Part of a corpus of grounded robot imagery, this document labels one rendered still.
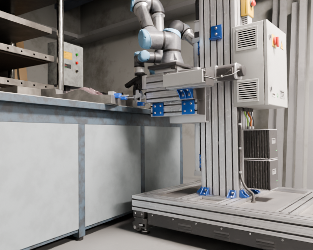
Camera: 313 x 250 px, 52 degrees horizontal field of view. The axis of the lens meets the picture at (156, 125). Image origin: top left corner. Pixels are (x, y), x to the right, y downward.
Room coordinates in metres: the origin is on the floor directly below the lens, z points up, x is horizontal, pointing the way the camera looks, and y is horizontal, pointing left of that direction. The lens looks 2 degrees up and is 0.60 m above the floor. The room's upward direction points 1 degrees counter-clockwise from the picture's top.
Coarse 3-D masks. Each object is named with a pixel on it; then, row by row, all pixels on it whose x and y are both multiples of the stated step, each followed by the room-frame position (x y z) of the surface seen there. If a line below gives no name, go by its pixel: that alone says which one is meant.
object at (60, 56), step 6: (60, 0) 2.73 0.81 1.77; (60, 6) 2.73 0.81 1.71; (60, 12) 2.73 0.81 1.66; (60, 18) 2.73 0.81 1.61; (60, 24) 2.73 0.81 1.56; (60, 30) 2.73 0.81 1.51; (60, 36) 2.73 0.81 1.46; (60, 42) 2.73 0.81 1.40; (60, 48) 2.73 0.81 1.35; (60, 54) 2.73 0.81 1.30; (60, 60) 2.73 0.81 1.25; (60, 66) 2.73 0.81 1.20; (12, 72) 3.09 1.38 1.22; (60, 72) 2.73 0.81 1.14; (12, 78) 3.09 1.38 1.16; (60, 78) 2.73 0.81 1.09; (60, 84) 2.73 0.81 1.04
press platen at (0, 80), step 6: (0, 78) 2.33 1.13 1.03; (6, 78) 2.37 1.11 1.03; (6, 84) 2.38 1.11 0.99; (12, 84) 2.41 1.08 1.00; (18, 84) 2.46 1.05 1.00; (24, 84) 2.50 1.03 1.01; (30, 84) 2.55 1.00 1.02; (36, 84) 2.60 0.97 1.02; (42, 84) 2.65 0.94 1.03; (48, 84) 2.70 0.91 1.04
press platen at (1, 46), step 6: (0, 48) 2.33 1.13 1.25; (6, 48) 2.37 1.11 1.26; (12, 48) 2.41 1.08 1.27; (18, 48) 2.46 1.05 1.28; (18, 54) 2.47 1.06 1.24; (24, 54) 2.50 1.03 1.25; (30, 54) 2.55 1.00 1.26; (36, 54) 2.60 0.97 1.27; (42, 54) 2.65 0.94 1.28; (42, 60) 2.68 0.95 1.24; (48, 60) 2.70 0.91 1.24
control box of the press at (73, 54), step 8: (48, 48) 2.95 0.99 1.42; (56, 48) 2.90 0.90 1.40; (64, 48) 2.93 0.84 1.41; (72, 48) 3.01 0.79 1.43; (80, 48) 3.10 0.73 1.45; (56, 56) 2.90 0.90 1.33; (64, 56) 2.93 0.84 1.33; (72, 56) 3.01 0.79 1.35; (80, 56) 3.10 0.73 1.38; (48, 64) 2.95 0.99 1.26; (56, 64) 2.90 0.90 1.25; (64, 64) 2.93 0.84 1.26; (72, 64) 3.01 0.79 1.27; (80, 64) 3.10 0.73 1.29; (48, 72) 2.95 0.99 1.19; (56, 72) 2.90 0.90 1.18; (64, 72) 2.93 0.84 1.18; (72, 72) 3.01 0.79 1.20; (80, 72) 3.10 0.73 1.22; (48, 80) 2.95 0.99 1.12; (56, 80) 2.90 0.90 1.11; (64, 80) 2.93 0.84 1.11; (72, 80) 3.01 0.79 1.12; (80, 80) 3.10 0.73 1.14; (64, 88) 3.01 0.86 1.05; (72, 88) 3.16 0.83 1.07
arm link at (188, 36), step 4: (184, 24) 2.64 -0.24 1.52; (184, 28) 2.63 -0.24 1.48; (188, 28) 2.64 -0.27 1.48; (184, 32) 2.63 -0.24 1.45; (188, 32) 2.63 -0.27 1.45; (192, 32) 2.64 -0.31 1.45; (184, 36) 2.64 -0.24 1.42; (188, 36) 2.63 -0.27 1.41; (192, 36) 2.61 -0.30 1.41; (184, 40) 2.69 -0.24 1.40; (188, 40) 2.63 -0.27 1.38; (192, 44) 2.62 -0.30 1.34
